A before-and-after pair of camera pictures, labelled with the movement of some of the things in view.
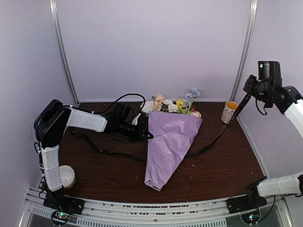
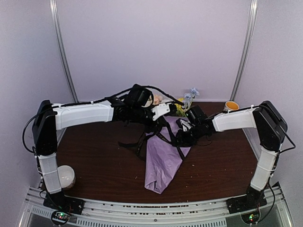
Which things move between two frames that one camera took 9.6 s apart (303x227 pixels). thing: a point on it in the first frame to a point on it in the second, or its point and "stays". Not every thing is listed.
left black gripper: x=139 y=135 to x=161 y=122
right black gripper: x=247 y=87 to x=182 y=141
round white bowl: x=67 y=175 stays
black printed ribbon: x=99 y=147 to x=173 y=142
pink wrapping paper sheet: x=170 y=135 stays
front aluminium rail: x=197 y=213 stays
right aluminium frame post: x=246 y=48 stays
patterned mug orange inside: x=228 y=111 stays
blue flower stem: x=190 y=98 stays
